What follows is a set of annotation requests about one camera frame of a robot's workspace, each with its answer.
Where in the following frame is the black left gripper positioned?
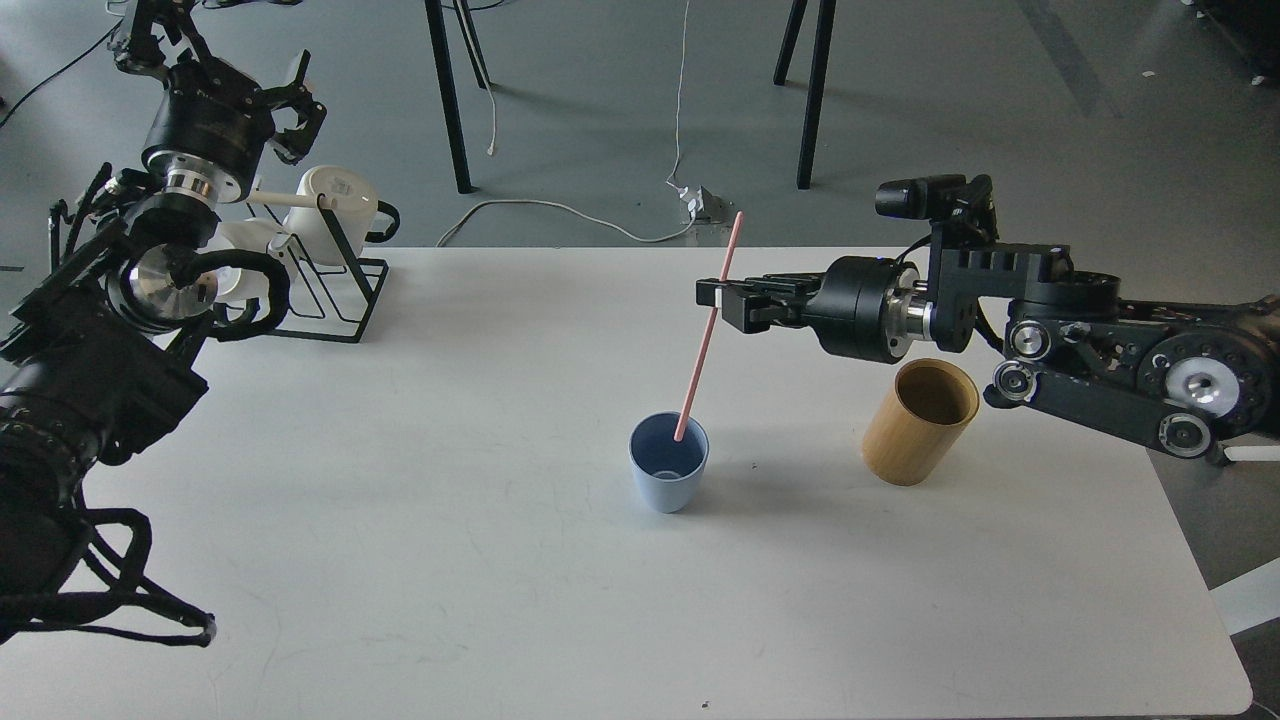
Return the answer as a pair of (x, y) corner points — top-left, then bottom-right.
(141, 50), (328, 202)

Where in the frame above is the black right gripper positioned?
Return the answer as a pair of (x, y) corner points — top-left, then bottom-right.
(696, 256), (925, 364)

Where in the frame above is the pink chopstick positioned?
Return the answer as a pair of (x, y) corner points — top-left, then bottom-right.
(672, 211), (745, 443)

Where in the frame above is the blue plastic cup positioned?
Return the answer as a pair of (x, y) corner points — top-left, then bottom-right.
(628, 413), (710, 512)

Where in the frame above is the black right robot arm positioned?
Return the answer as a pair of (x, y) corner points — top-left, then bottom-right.
(695, 243), (1279, 461)

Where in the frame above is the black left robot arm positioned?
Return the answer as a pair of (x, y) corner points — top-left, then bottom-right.
(1, 49), (326, 647)

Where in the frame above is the floor power socket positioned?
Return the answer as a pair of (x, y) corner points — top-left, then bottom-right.
(678, 184), (732, 225)

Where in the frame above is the white mug rear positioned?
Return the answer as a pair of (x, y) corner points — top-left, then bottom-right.
(284, 165), (401, 266)

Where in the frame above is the white mug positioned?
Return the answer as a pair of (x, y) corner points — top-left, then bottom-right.
(204, 218), (298, 304)
(284, 165), (401, 266)

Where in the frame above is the black table leg left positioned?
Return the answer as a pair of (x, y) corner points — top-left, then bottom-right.
(422, 1), (492, 195)

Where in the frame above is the black table leg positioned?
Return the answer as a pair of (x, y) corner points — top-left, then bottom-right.
(772, 1), (838, 191)
(422, 1), (492, 195)

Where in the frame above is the white mug front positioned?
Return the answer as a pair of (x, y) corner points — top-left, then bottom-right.
(204, 218), (298, 304)

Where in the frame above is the bamboo cylinder holder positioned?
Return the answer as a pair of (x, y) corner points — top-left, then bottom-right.
(861, 357), (980, 486)

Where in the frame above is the black table leg right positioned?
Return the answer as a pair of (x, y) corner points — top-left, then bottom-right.
(772, 1), (838, 191)

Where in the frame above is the black wire mug rack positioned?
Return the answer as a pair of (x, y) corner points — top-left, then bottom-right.
(248, 191), (389, 345)

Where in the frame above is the white floor cable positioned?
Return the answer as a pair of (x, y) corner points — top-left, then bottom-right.
(436, 0), (698, 249)

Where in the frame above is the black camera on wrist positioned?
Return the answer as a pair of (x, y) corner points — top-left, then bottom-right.
(874, 174), (998, 249)

